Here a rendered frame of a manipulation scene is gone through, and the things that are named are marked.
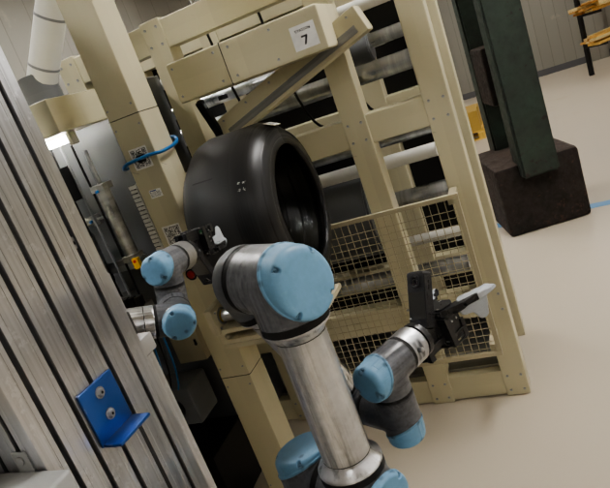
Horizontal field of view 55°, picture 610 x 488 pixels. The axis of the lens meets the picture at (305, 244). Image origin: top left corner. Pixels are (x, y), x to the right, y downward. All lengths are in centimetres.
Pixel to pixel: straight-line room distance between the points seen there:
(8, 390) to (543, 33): 1221
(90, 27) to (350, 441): 159
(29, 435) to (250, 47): 159
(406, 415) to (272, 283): 41
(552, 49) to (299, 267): 1193
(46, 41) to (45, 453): 196
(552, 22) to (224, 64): 1078
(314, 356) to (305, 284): 12
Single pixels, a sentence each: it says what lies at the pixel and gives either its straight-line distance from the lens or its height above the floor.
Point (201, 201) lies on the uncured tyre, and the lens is 184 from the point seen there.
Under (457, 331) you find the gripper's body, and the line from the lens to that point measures 121.
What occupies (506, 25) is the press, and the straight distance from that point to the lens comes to 422.
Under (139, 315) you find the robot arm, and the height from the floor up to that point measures 123.
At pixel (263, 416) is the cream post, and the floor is 43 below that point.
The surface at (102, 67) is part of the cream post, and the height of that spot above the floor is 183.
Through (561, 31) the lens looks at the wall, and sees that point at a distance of 1265.
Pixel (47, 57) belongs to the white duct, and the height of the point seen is 198.
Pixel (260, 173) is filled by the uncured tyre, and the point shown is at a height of 135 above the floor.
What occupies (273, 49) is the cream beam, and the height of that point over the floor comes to 170.
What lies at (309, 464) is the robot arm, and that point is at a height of 94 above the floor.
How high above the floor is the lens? 158
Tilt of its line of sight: 15 degrees down
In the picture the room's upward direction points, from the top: 20 degrees counter-clockwise
